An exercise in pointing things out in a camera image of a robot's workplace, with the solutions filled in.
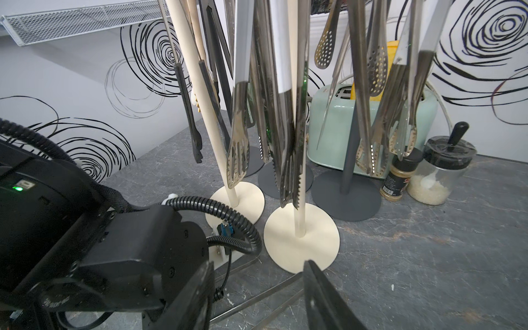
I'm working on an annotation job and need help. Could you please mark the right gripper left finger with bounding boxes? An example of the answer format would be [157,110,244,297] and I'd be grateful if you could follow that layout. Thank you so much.
[149,261,215,329]

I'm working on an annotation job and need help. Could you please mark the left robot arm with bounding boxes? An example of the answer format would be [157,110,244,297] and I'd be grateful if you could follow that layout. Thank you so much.
[1,120,262,329]

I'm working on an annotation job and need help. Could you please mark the cream utensil rack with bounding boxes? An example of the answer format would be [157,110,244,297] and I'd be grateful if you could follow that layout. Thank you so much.
[166,1,265,224]
[263,0,341,275]

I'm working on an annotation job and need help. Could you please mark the white wire wall basket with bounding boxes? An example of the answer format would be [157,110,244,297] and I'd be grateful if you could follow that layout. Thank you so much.
[1,1,168,47]

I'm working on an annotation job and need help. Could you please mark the glass sugar jar black lid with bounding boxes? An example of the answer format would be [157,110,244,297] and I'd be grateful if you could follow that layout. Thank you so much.
[406,121,477,206]

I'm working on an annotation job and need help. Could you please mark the mint green toaster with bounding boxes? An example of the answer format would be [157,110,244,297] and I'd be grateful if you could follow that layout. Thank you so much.
[307,84,438,171]

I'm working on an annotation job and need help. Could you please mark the small brown spice jar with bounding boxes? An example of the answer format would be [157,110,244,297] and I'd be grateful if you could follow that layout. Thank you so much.
[379,148,423,202]

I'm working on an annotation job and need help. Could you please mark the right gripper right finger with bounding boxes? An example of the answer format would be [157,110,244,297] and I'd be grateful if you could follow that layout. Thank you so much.
[302,260,367,330]

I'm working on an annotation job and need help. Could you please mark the beige plastic tongs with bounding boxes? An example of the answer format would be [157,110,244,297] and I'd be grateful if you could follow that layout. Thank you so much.
[180,0,201,112]

